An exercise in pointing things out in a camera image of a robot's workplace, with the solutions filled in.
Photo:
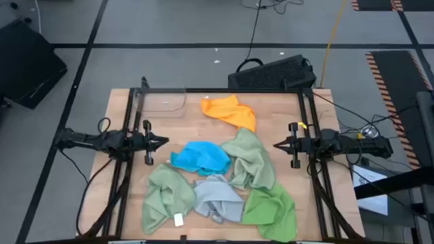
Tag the black aluminium table frame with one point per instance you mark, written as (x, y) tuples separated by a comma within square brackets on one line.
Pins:
[(220, 90)]

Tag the white printed sheet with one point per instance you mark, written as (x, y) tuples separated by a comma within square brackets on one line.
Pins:
[(373, 203)]

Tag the pale green microfiber towel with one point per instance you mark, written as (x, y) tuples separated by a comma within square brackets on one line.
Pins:
[(251, 159), (166, 196)]

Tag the clear tape roll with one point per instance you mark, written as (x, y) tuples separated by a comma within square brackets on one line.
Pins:
[(369, 131)]

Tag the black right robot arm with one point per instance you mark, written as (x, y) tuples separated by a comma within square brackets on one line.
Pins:
[(366, 145)]

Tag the clear plastic tray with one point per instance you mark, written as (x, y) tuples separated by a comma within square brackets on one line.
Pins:
[(159, 109)]

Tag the orange microfiber towel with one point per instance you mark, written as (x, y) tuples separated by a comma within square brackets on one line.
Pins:
[(230, 112)]

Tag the small black camera mount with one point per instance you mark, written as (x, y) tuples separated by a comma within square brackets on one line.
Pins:
[(183, 238)]

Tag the bright green microfiber towel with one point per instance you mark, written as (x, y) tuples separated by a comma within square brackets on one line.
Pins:
[(271, 210)]

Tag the black hazard-striped floor mat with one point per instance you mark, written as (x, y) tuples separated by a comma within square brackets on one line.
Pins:
[(373, 4), (417, 4), (396, 74)]

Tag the yellow tape tag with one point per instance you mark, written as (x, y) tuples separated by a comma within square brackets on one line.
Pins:
[(302, 125)]

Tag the large black floor case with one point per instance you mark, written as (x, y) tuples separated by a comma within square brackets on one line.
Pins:
[(27, 64)]

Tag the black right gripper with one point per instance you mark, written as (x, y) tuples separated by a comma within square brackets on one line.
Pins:
[(306, 144)]

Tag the blue microfiber towel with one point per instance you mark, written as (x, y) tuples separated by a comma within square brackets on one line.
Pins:
[(203, 157)]

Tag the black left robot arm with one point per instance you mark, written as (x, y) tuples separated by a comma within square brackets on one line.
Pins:
[(84, 139)]

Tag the yellow plug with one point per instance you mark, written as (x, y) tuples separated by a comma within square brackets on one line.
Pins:
[(360, 136)]

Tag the black stand beam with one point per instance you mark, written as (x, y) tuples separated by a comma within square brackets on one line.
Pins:
[(400, 181)]

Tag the grey waffle microfiber towel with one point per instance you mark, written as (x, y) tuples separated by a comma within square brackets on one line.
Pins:
[(217, 198)]

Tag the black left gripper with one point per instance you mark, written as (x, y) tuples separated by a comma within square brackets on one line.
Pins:
[(139, 142)]

